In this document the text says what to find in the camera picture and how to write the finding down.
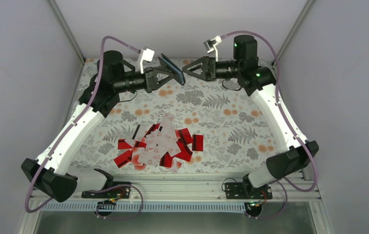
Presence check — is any aluminium frame post right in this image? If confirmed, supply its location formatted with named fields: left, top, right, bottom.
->
left=277, top=0, right=315, bottom=59

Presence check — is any red card lower right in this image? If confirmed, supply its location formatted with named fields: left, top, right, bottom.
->
left=174, top=145, right=193, bottom=162

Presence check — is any slotted cable duct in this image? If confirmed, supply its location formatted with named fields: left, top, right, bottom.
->
left=41, top=201, right=246, bottom=213

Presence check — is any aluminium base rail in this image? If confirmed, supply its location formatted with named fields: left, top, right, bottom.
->
left=31, top=174, right=321, bottom=202

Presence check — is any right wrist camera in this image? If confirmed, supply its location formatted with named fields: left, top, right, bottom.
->
left=203, top=35, right=222, bottom=62

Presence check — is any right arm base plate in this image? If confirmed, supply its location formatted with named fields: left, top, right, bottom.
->
left=224, top=182, right=273, bottom=200

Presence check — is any floral patterned table mat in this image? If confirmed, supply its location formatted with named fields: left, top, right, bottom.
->
left=68, top=76, right=306, bottom=175

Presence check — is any black card holder wallet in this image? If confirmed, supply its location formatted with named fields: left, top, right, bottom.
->
left=160, top=53, right=186, bottom=86

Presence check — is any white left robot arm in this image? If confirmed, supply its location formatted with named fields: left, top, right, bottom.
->
left=21, top=50, right=185, bottom=202

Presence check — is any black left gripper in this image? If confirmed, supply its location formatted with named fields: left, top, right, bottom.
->
left=114, top=66, right=174, bottom=94

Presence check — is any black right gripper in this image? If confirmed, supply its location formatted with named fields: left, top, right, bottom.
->
left=182, top=56, right=241, bottom=83

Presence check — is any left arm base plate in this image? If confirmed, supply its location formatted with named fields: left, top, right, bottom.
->
left=81, top=181, right=131, bottom=199

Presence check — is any red card centre right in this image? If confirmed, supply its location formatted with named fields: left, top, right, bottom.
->
left=177, top=128, right=193, bottom=145

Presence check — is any white floral card centre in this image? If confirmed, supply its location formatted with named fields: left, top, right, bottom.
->
left=145, top=130, right=180, bottom=154

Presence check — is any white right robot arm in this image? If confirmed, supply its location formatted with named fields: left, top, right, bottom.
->
left=183, top=31, right=319, bottom=198

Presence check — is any red card far right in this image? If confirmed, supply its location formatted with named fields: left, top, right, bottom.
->
left=192, top=134, right=204, bottom=152

